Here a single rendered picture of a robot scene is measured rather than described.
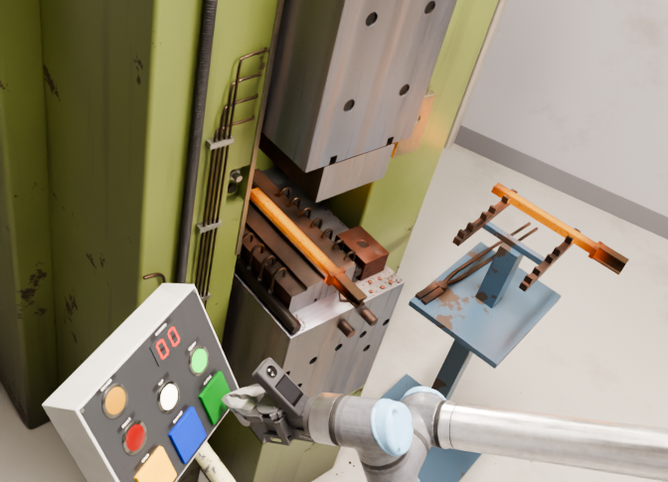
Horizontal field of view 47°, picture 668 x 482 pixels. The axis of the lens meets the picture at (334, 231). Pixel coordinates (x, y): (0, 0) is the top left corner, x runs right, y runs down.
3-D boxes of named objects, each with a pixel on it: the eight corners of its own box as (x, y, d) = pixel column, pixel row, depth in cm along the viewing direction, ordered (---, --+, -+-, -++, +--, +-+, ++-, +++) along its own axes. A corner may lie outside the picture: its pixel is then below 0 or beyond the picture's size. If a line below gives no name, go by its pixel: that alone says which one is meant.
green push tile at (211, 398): (235, 398, 154) (222, 371, 151) (215, 425, 149) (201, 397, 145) (228, 397, 155) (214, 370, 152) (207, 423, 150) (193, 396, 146)
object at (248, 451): (333, 468, 259) (365, 385, 228) (241, 528, 237) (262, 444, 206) (240, 354, 286) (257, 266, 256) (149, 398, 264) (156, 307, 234)
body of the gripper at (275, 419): (262, 442, 145) (317, 452, 139) (248, 409, 141) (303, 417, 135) (281, 413, 150) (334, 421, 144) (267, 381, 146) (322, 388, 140)
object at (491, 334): (559, 299, 234) (562, 295, 232) (494, 369, 207) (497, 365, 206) (478, 245, 245) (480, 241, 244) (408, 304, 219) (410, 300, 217)
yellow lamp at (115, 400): (131, 408, 129) (132, 394, 126) (106, 420, 126) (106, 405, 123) (122, 396, 131) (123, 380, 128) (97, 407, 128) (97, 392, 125)
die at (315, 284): (349, 286, 194) (357, 262, 188) (286, 315, 182) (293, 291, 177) (253, 190, 214) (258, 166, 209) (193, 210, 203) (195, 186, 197)
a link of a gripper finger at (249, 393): (231, 415, 151) (269, 421, 147) (221, 394, 149) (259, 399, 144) (239, 404, 154) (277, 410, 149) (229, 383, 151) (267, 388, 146)
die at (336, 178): (384, 177, 171) (395, 143, 164) (315, 203, 159) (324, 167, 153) (273, 80, 191) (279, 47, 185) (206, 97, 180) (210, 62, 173)
